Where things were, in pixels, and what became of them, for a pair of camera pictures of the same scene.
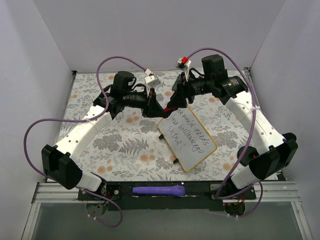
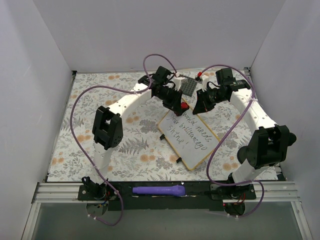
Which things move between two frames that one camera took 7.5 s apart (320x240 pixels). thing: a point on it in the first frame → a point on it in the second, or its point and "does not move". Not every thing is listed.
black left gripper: x=150 y=102 → x=173 y=99
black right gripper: x=182 y=90 → x=204 y=97
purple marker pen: x=175 y=190 does not move
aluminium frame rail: x=49 y=193 does not move
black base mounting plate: x=120 y=197 does not move
